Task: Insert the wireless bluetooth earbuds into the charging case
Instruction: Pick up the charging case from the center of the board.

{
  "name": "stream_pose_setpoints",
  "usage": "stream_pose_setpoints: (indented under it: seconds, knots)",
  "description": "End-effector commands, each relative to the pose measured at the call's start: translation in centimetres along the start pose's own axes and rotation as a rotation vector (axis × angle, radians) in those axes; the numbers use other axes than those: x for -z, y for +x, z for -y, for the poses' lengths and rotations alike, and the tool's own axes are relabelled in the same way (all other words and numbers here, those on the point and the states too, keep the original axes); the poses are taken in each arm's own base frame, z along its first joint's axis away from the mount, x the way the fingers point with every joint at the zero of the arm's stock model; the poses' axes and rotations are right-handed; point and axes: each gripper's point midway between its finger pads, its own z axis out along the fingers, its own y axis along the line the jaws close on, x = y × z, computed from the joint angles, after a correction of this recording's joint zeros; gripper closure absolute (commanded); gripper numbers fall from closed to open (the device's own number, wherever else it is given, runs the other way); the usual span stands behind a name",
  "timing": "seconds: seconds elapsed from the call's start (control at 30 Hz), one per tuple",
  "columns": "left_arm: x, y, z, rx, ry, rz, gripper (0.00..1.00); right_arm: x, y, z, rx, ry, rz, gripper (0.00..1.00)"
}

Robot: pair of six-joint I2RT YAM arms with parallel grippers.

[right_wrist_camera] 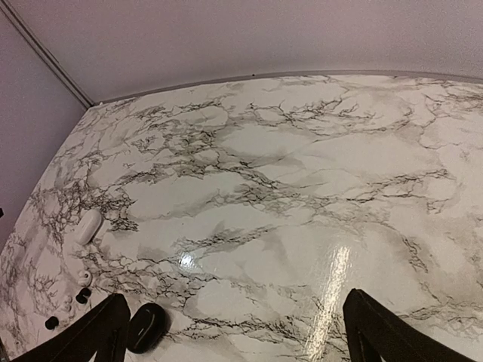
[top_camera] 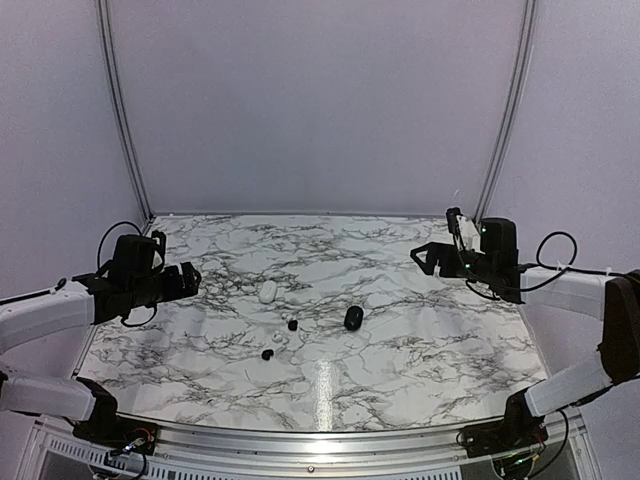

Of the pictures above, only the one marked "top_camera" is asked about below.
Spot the white earbud charging case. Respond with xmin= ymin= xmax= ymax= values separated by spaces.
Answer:
xmin=258 ymin=280 xmax=278 ymax=304

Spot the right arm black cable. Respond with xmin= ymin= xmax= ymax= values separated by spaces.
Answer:
xmin=464 ymin=230 xmax=626 ymax=301

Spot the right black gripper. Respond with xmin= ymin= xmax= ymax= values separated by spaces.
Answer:
xmin=410 ymin=242 xmax=496 ymax=284

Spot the left aluminium corner post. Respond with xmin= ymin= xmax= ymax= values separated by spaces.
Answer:
xmin=95 ymin=0 xmax=154 ymax=223

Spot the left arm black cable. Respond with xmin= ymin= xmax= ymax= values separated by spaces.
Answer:
xmin=95 ymin=221 xmax=157 ymax=328

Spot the aluminium front rail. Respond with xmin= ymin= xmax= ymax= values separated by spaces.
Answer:
xmin=29 ymin=412 xmax=591 ymax=480

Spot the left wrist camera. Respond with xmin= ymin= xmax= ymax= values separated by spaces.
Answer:
xmin=112 ymin=230 xmax=166 ymax=276

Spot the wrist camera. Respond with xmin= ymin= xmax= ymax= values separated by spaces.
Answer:
xmin=445 ymin=206 xmax=519 ymax=266
xmin=112 ymin=230 xmax=166 ymax=276

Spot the black earbud charging case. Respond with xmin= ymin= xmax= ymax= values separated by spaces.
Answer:
xmin=343 ymin=305 xmax=364 ymax=331

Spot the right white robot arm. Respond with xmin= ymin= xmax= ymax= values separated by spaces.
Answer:
xmin=409 ymin=242 xmax=639 ymax=448

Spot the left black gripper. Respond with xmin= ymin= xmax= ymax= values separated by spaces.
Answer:
xmin=128 ymin=262 xmax=201 ymax=309

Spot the black earbud lower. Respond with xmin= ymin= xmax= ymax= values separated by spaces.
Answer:
xmin=261 ymin=349 xmax=274 ymax=361

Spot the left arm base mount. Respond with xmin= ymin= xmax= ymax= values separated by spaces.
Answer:
xmin=72 ymin=377 xmax=159 ymax=455

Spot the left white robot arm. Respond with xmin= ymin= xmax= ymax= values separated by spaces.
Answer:
xmin=1 ymin=262 xmax=201 ymax=445

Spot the right aluminium corner post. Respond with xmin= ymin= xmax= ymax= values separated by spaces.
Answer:
xmin=473 ymin=0 xmax=539 ymax=221

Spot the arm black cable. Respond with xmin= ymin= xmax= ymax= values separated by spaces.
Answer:
xmin=464 ymin=230 xmax=626 ymax=301
xmin=95 ymin=221 xmax=157 ymax=328

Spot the aluminium corner post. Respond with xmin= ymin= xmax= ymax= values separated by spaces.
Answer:
xmin=95 ymin=0 xmax=154 ymax=223
xmin=473 ymin=0 xmax=539 ymax=221

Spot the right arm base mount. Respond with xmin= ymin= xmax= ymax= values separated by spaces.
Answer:
xmin=456 ymin=391 xmax=548 ymax=458

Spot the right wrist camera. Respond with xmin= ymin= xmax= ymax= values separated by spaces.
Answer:
xmin=445 ymin=206 xmax=519 ymax=266

